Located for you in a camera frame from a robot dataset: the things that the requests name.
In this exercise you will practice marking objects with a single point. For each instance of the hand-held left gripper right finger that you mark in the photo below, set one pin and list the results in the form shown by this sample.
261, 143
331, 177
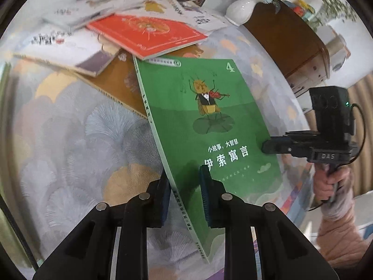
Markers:
208, 195

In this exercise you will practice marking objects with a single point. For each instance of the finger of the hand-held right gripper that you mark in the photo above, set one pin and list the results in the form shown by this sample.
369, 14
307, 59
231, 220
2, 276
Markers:
285, 145

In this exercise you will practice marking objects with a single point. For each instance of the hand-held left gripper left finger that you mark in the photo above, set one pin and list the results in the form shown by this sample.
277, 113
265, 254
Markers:
164, 204

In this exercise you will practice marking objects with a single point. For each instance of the green book with insect violinist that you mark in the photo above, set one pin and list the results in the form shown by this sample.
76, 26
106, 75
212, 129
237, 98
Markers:
204, 122

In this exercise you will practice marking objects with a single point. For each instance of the red book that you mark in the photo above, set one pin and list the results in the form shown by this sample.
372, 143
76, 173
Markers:
145, 32

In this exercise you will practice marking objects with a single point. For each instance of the white book with yellow-robed figure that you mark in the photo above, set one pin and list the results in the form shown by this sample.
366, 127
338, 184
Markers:
140, 3

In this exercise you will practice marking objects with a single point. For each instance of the person's right forearm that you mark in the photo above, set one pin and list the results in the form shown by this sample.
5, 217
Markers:
341, 233

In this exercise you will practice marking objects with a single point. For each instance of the person's right hand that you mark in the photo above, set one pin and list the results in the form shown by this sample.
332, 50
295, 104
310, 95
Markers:
320, 189

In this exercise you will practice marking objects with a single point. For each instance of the brown wooden cabinet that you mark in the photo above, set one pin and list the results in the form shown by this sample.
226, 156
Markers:
291, 46

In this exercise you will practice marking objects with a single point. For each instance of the green leafy plant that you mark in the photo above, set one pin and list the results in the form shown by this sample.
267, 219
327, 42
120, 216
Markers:
335, 5

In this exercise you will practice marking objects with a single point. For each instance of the colourful toy blocks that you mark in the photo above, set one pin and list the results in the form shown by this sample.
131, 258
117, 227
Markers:
303, 8

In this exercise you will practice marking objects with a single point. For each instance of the orange-brown book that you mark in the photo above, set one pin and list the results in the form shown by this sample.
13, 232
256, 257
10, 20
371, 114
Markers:
122, 81

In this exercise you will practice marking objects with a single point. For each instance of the white ribbed vase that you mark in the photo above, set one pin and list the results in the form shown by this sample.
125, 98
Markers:
242, 8

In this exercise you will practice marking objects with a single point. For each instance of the white book with ink drawings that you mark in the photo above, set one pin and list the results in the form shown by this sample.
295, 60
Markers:
204, 20

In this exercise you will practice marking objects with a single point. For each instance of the white book with orange figure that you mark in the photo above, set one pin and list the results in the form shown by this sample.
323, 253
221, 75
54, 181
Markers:
58, 52

